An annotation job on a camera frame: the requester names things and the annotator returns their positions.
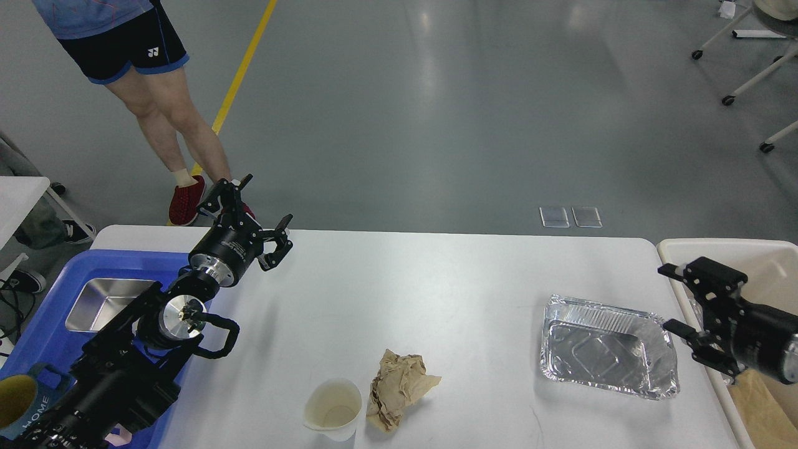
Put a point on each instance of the beige plastic bin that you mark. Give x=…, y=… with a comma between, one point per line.
x=771, y=267

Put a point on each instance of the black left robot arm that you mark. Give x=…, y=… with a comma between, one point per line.
x=126, y=375

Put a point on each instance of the brown paper in bin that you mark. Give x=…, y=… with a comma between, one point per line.
x=766, y=422

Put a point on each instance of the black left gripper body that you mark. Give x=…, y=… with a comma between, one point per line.
x=225, y=254

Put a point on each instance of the standing person in shorts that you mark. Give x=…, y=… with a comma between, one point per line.
x=131, y=48

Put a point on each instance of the dark teal HOME mug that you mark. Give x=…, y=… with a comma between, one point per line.
x=26, y=397

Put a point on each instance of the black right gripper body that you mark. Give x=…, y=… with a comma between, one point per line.
x=764, y=339

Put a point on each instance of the white side table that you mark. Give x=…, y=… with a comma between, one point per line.
x=20, y=193

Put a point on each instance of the white wheeled chair base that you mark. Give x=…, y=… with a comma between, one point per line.
x=721, y=66

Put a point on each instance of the white paper cup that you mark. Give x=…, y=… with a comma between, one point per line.
x=333, y=409

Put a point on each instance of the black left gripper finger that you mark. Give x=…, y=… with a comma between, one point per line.
x=280, y=237
x=224, y=200

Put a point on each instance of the clear floor plate right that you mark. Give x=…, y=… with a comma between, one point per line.
x=587, y=217

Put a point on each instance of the clear floor plate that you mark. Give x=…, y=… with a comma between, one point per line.
x=554, y=217
x=587, y=217

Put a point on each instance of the square stainless steel tray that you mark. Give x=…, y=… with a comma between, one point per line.
x=100, y=300

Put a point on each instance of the aluminium foil tray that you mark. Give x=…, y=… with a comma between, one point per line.
x=608, y=347

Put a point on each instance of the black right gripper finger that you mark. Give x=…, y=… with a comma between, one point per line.
x=713, y=350
x=716, y=289

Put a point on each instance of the seated person at left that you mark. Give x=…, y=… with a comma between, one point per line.
x=41, y=228

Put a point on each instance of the clear floor plate left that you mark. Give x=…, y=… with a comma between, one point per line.
x=554, y=217

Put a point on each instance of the crumpled brown paper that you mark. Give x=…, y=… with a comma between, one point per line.
x=401, y=381

